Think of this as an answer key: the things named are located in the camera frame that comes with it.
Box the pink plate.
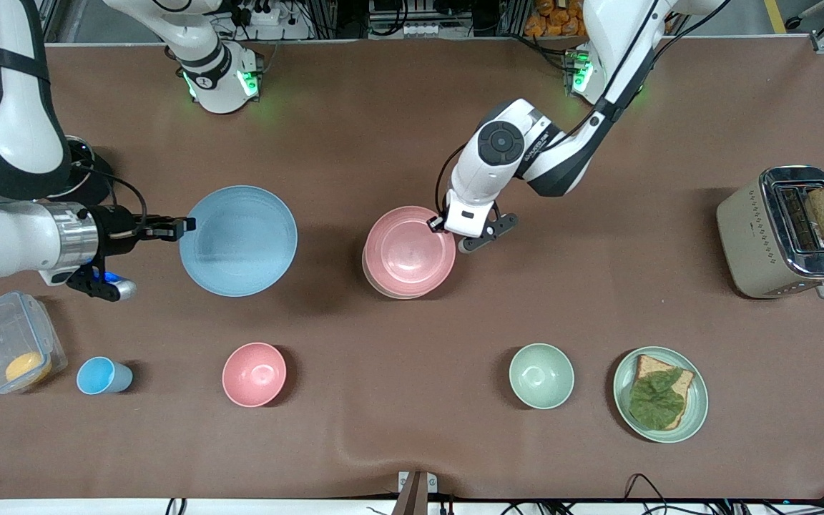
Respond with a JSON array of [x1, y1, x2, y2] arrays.
[[363, 205, 458, 296]]

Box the blue plate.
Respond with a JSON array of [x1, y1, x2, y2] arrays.
[[178, 185, 299, 298]]

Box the beige plate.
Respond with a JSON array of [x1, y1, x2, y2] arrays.
[[361, 250, 441, 300]]

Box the blue cup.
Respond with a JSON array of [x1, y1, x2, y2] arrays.
[[76, 356, 134, 396]]

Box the yellow food piece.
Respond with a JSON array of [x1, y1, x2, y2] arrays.
[[5, 351, 53, 385]]

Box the pink bowl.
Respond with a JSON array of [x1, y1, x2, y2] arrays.
[[222, 342, 288, 408]]

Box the green bowl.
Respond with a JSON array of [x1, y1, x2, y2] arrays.
[[509, 343, 576, 411]]

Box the brown table cloth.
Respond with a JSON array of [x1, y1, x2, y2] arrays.
[[0, 39, 824, 501]]

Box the bag of orange buns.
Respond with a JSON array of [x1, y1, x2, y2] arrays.
[[524, 0, 588, 38]]

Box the bread slice under lettuce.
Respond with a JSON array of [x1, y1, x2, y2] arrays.
[[634, 354, 695, 431]]

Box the green lettuce leaf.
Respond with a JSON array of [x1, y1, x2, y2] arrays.
[[628, 368, 686, 431]]

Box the beige chrome toaster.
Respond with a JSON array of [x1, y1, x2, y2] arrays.
[[715, 165, 824, 300]]

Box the green plate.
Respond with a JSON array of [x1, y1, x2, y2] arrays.
[[613, 346, 710, 444]]

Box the black saucepan with blue handle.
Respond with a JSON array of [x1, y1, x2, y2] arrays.
[[62, 135, 116, 210]]

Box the black looped cable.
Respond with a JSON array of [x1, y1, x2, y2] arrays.
[[624, 473, 670, 515]]

